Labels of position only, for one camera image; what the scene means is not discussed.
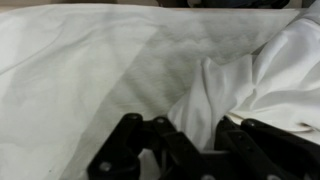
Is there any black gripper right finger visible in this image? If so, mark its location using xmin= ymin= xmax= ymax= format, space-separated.
xmin=215 ymin=116 xmax=320 ymax=180

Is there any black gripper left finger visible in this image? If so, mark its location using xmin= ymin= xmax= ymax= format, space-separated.
xmin=87 ymin=113 xmax=201 ymax=180

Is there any white blanket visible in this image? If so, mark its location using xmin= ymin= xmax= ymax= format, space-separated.
xmin=168 ymin=6 xmax=320 ymax=149

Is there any white fitted mattress sheet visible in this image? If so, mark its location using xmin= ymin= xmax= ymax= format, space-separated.
xmin=0 ymin=4 xmax=296 ymax=180

